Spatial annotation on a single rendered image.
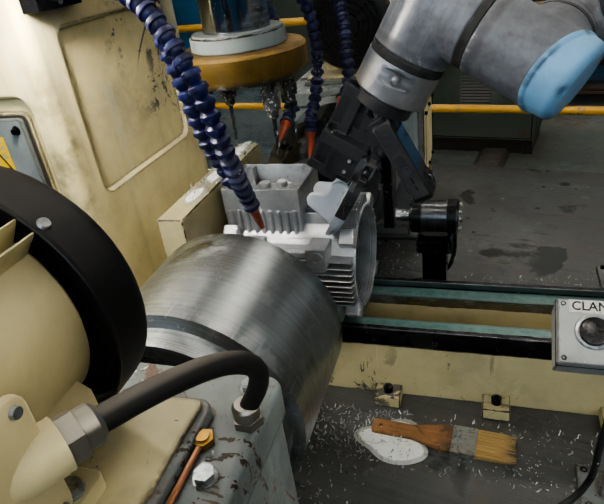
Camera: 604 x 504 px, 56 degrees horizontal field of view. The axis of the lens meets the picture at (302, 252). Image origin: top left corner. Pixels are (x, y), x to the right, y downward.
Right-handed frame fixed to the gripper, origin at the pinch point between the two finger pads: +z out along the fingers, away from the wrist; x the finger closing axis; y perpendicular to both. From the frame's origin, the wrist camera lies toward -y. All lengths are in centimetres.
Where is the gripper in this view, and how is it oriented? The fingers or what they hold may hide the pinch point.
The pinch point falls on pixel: (335, 228)
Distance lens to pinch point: 79.6
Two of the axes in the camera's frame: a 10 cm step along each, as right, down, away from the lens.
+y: -8.9, -4.6, 0.2
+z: -3.7, 7.3, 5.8
